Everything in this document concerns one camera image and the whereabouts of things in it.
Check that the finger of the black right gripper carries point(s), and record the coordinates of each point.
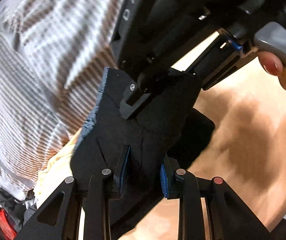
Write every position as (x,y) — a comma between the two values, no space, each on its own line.
(137,95)

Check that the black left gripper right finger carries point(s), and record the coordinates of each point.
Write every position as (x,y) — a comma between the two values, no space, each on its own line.
(208,208)

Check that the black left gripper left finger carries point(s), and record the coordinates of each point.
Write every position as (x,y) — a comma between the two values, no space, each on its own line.
(59,215)

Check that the black pants with patterned lining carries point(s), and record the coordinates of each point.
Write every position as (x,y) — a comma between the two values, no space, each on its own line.
(168,125)

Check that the orange bed sheet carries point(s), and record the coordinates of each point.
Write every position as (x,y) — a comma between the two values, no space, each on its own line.
(248,146)

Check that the grey striped duvet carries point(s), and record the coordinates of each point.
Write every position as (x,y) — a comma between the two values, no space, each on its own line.
(52,58)

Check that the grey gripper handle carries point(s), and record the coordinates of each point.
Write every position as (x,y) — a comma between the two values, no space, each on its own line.
(272,38)

